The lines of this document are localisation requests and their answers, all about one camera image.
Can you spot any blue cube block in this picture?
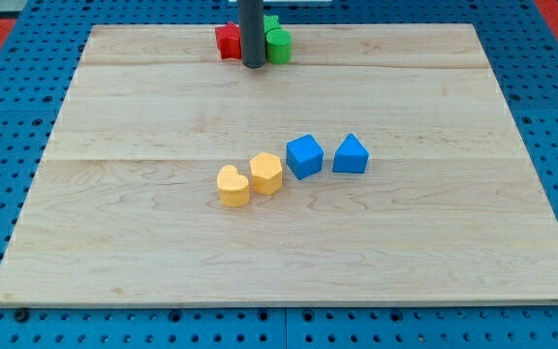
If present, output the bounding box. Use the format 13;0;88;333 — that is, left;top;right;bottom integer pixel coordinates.
286;134;324;180

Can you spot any blue triangular prism block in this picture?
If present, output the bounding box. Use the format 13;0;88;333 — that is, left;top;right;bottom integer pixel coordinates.
332;134;369;174

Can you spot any light wooden board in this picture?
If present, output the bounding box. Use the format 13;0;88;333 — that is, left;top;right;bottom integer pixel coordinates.
0;24;558;308

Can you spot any yellow hexagon block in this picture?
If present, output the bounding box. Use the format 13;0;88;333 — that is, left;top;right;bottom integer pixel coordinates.
249;152;283;195

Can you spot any green cylinder block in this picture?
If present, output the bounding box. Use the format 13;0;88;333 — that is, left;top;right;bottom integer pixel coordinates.
265;29;293;64

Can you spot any red star block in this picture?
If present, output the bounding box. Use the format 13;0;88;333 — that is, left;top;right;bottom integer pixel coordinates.
215;21;241;60

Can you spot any yellow heart block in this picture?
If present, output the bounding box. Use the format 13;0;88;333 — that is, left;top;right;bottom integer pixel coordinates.
216;165;251;207

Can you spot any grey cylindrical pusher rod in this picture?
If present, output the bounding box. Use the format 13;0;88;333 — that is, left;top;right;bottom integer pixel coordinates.
236;0;265;69

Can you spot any green star block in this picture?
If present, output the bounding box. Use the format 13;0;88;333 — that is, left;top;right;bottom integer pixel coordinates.
263;15;281;34

